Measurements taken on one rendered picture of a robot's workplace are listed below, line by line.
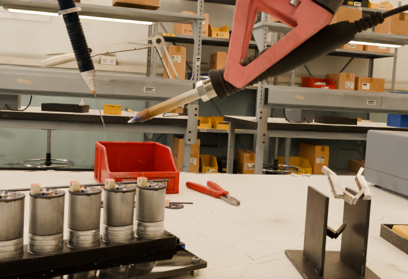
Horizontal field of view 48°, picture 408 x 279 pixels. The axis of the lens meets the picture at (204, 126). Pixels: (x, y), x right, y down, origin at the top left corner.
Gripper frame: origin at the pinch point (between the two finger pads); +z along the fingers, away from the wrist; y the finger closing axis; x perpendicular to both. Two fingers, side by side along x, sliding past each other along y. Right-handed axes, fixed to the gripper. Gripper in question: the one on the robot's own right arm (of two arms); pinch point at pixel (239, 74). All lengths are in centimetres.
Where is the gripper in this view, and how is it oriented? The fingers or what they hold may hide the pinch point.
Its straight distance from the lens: 33.8
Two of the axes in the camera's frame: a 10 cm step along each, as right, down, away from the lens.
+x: 8.3, 5.5, -1.2
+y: -1.8, 0.5, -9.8
